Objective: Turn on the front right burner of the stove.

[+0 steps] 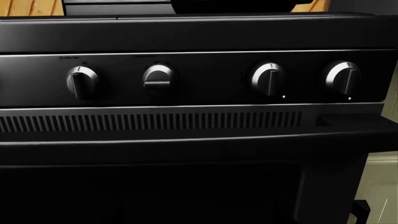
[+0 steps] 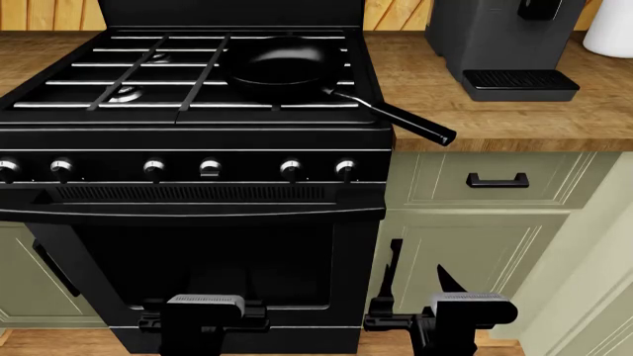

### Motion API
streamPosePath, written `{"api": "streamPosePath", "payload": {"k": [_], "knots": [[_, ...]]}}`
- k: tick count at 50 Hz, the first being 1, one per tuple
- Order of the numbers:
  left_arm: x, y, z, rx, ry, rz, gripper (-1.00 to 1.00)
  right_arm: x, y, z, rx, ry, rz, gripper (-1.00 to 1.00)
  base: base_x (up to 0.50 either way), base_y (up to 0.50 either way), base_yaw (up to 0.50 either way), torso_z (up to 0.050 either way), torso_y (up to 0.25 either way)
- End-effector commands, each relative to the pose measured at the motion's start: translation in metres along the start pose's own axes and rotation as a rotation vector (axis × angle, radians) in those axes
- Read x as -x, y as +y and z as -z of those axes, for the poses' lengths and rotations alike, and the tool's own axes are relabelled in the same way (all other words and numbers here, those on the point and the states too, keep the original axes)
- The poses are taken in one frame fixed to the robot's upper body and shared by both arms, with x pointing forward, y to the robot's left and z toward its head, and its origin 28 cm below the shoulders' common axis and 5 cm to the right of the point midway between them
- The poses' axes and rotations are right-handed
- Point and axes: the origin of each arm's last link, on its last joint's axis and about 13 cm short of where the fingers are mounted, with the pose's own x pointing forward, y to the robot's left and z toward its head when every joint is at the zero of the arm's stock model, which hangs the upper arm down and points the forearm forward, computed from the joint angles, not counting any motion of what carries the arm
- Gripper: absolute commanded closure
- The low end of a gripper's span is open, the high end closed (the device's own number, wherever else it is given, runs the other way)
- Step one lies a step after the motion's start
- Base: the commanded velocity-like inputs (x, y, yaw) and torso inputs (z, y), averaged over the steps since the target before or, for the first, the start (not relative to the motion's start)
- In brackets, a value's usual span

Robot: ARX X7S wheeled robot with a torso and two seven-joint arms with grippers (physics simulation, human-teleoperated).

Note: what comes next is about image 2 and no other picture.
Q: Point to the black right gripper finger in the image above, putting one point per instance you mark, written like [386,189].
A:
[449,283]
[382,306]

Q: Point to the black stove storage drawer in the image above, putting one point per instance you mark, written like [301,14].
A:
[316,339]

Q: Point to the chrome black stove knob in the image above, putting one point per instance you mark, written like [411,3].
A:
[346,167]
[210,167]
[153,167]
[6,168]
[290,167]
[61,167]

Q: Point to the black gas stove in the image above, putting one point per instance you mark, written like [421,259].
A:
[198,139]

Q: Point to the large round gas burner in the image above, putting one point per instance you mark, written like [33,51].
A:
[124,93]

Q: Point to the small round gas burner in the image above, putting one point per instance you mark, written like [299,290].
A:
[159,56]

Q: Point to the black oven door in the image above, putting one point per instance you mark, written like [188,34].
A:
[207,252]

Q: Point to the sage green corner cabinet panel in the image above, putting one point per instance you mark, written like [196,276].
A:
[588,267]

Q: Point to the sage green drawer front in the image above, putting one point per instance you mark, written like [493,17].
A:
[554,178]

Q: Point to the black coffee machine drip tray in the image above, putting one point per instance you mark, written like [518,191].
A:
[519,84]

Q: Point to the black cast iron grate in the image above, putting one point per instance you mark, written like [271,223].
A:
[123,76]
[207,94]

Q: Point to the dark grey coffee machine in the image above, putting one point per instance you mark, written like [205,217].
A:
[499,41]

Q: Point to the black frying pan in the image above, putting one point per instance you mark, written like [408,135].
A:
[282,65]

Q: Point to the white ceramic jar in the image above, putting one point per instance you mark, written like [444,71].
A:
[610,31]

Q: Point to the grey-topped right wrist camera box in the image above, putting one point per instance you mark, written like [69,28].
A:
[475,306]

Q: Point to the grey-topped wrist camera box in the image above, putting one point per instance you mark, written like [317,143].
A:
[475,306]
[205,304]

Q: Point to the grey-topped left wrist camera box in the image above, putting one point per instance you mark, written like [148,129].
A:
[205,304]

